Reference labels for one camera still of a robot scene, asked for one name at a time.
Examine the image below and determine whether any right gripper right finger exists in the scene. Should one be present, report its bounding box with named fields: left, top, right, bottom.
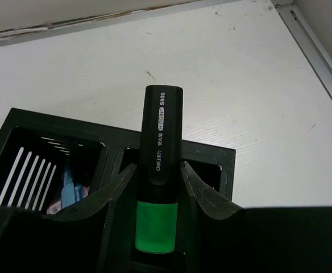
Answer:
left=180, top=162, right=332, bottom=272

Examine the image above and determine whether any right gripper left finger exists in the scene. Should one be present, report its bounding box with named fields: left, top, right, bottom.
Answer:
left=0, top=164, right=137, bottom=272

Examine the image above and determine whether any light blue highlighter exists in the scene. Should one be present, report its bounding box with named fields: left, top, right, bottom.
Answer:
left=60, top=163, right=89, bottom=209

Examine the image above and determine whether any black highlighter green cap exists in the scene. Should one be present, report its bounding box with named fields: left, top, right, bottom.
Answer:
left=135, top=85, right=183, bottom=254

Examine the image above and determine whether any black two-compartment organizer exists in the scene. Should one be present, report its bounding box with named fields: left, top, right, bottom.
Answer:
left=0, top=107, right=236, bottom=214

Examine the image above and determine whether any right aluminium rail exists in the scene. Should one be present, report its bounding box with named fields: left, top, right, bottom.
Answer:
left=274, top=1, right=332, bottom=101

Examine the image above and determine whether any aluminium rail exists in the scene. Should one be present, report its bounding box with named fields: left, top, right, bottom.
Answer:
left=0, top=0, right=294, bottom=51
left=274, top=1, right=332, bottom=101

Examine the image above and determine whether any back aluminium rail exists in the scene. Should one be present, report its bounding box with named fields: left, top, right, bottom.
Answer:
left=0, top=0, right=294, bottom=51

